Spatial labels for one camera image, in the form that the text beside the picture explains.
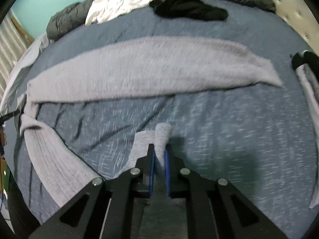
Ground light grey folded garment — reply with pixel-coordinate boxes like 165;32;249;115
295;64;319;209

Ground white garment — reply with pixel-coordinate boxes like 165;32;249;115
85;0;161;26

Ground wooden frame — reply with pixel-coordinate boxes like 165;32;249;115
11;17;34;43

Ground cream tufted headboard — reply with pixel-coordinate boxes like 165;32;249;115
249;0;317;53

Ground grey pants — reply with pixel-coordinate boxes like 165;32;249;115
19;36;283;239

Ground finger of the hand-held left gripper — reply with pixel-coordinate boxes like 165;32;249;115
0;110;21;125

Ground light grey bedsheet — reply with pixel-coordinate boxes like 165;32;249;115
0;32;50;115

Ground blue patterned bed cover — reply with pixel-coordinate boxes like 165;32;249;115
5;0;319;239

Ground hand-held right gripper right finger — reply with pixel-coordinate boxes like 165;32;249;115
164;149;289;239

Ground cream striped curtain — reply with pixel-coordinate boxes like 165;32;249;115
0;12;28;97

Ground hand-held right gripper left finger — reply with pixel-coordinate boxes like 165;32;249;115
29;143;156;239

